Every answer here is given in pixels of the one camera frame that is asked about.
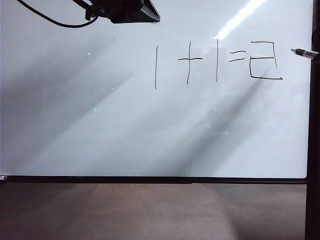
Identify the white whiteboard with handwriting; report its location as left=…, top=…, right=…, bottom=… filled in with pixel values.
left=0, top=0, right=313, bottom=179

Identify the black whiteboard stand frame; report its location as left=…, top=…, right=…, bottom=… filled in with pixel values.
left=0, top=0, right=320, bottom=240

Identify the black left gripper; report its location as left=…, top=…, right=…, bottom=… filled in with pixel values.
left=84, top=0, right=161, bottom=25

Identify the black marker pen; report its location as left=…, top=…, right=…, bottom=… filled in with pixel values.
left=290, top=47, right=320, bottom=61

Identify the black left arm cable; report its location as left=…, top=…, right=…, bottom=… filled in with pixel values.
left=15, top=0, right=100, bottom=29

